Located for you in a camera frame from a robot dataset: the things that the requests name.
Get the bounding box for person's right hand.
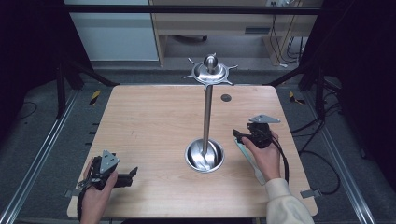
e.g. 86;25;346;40
241;131;281;183

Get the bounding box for person's left hand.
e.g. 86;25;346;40
79;170;120;224

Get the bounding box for black hanging desk cables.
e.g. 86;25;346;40
268;13;308;69

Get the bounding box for aluminium floor rail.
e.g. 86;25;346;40
303;91;378;224
0;90;80;224

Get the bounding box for light wooden desk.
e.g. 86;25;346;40
148;0;323;68

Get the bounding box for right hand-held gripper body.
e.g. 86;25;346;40
247;113;281;149

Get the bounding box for white cabinet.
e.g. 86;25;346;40
64;0;160;62

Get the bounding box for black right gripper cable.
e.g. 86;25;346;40
270;133;290;185

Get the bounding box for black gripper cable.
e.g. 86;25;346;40
270;133;290;185
77;184;92;222

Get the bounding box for black horizontal frame bar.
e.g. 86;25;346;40
63;4;325;16

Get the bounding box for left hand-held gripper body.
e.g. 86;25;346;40
77;149;126;191

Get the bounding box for black floor cables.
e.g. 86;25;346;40
290;101;343;196

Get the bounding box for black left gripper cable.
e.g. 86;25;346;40
77;184;92;222

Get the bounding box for thin black floor cable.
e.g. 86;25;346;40
16;100;38;121

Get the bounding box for black curtain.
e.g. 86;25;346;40
0;0;94;143
298;0;396;191

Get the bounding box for pale teal spatula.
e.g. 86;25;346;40
234;138;267;187

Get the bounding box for yellow black floor tape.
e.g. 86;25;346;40
288;91;306;105
89;90;103;106

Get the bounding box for steel utensil rack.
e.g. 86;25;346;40
181;52;239;174

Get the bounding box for black metal frame stand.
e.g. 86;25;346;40
266;61;327;119
55;58;121;119

